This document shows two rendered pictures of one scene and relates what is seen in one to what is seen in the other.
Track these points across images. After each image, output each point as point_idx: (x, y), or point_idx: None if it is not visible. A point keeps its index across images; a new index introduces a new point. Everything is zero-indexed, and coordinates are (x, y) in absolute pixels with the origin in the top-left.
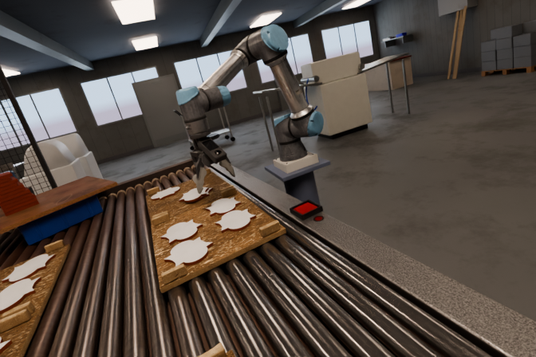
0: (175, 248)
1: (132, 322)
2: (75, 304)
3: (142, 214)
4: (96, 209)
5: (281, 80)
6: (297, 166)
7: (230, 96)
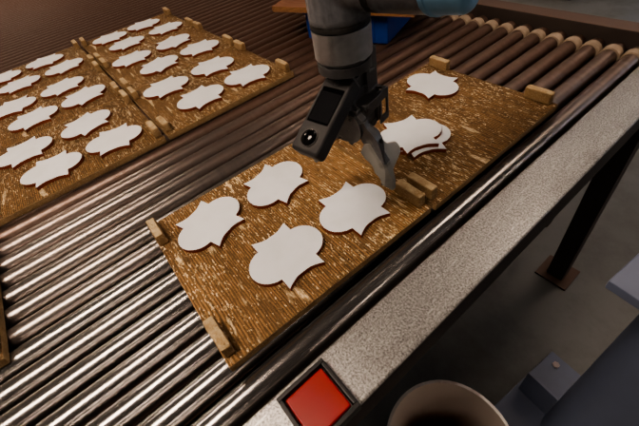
0: (222, 201)
1: (119, 227)
2: (178, 155)
3: None
4: (380, 37)
5: None
6: None
7: None
